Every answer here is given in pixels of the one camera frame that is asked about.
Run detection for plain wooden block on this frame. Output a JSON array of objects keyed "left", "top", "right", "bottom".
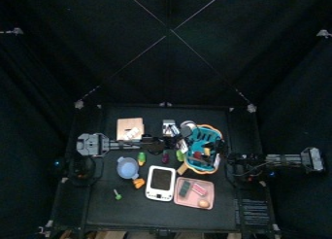
[{"left": 174, "top": 162, "right": 190, "bottom": 176}]

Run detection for white toy blocks row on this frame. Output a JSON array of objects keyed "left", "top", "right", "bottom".
[{"left": 122, "top": 127, "right": 144, "bottom": 141}]

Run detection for green toy vegetable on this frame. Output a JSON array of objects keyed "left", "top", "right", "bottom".
[{"left": 174, "top": 149, "right": 186, "bottom": 163}]

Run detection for red wooden toy box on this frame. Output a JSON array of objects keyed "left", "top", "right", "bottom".
[{"left": 116, "top": 117, "right": 145, "bottom": 142}]

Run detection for pink plastic tray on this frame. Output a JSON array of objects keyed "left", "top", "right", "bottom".
[{"left": 172, "top": 176, "right": 216, "bottom": 211}]

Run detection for teal basket with orange rim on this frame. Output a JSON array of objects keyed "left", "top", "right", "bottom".
[{"left": 182, "top": 123, "right": 224, "bottom": 176}]

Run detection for orange toy bell pepper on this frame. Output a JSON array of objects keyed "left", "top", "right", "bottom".
[{"left": 132, "top": 178, "right": 146, "bottom": 189}]

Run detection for white toy tablet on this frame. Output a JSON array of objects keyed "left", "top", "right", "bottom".
[{"left": 144, "top": 164, "right": 177, "bottom": 203}]

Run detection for white text label sticker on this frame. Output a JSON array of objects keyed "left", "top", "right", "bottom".
[{"left": 238, "top": 197, "right": 272, "bottom": 228}]

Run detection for yellow toy corn cob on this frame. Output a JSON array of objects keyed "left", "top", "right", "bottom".
[{"left": 136, "top": 152, "right": 148, "bottom": 167}]

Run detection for wooden toy knife block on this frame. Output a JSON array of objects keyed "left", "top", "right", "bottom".
[{"left": 161, "top": 119, "right": 181, "bottom": 138}]

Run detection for light blue toy pot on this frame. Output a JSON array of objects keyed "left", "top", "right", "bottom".
[{"left": 116, "top": 155, "right": 141, "bottom": 181}]

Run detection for grey toy pan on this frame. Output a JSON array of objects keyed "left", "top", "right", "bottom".
[{"left": 178, "top": 119, "right": 198, "bottom": 139}]

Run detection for dark green toy block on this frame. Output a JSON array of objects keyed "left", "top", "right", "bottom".
[{"left": 177, "top": 180, "right": 192, "bottom": 198}]

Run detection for tan toy egg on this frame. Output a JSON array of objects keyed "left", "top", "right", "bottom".
[{"left": 197, "top": 198, "right": 212, "bottom": 209}]

